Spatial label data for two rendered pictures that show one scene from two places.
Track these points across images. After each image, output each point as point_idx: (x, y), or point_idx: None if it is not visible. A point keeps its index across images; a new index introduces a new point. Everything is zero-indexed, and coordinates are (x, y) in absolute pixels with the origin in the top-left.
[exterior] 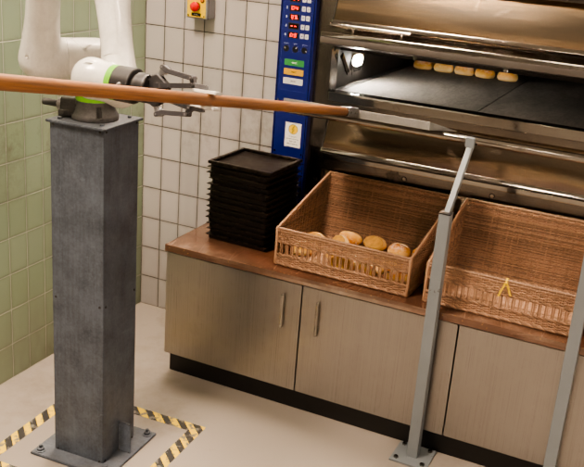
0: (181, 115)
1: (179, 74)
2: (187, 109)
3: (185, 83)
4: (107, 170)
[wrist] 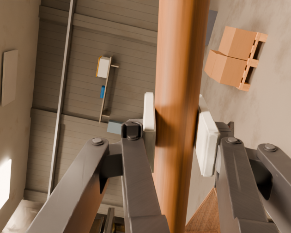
0: (286, 159)
1: (75, 177)
2: (242, 142)
3: (126, 153)
4: None
